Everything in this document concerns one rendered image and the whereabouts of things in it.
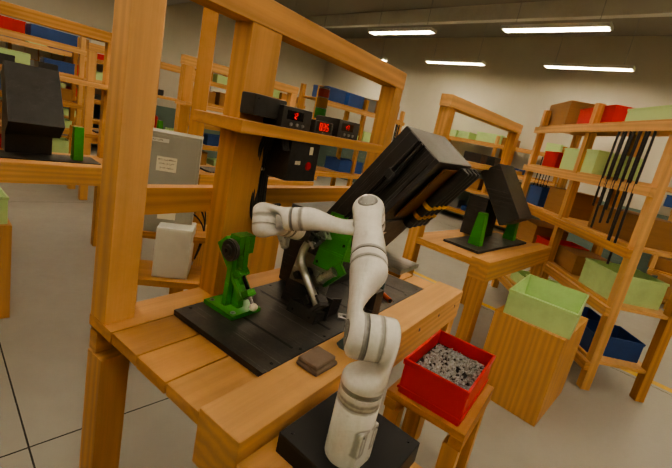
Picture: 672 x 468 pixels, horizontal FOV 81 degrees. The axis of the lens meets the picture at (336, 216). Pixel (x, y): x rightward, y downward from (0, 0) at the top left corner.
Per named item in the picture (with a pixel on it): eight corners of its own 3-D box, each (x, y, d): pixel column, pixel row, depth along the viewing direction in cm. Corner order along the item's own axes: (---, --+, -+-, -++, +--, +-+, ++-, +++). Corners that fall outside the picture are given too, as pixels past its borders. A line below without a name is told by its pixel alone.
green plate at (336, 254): (347, 276, 148) (366, 223, 148) (336, 274, 141) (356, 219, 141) (324, 265, 154) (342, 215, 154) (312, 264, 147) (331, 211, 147)
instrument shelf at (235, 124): (381, 153, 194) (383, 145, 193) (240, 133, 120) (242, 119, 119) (341, 144, 207) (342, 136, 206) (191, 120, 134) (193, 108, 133)
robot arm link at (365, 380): (399, 310, 82) (381, 379, 86) (355, 302, 81) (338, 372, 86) (408, 335, 73) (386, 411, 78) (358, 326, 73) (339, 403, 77)
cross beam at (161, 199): (355, 203, 228) (358, 187, 226) (130, 216, 122) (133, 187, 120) (348, 200, 230) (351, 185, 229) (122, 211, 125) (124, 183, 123)
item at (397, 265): (417, 270, 155) (418, 263, 154) (398, 278, 142) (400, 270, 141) (338, 239, 176) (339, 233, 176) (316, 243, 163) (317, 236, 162)
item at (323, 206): (350, 280, 186) (365, 211, 179) (309, 294, 161) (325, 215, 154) (320, 266, 196) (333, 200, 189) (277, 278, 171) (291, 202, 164)
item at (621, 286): (574, 388, 309) (693, 74, 259) (484, 281, 534) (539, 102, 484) (644, 403, 308) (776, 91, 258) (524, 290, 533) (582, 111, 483)
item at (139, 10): (365, 255, 237) (403, 90, 217) (104, 325, 116) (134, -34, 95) (353, 250, 242) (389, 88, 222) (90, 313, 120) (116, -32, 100)
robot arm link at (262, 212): (257, 205, 123) (300, 204, 121) (256, 233, 121) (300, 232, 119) (249, 200, 116) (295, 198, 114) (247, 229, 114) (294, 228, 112)
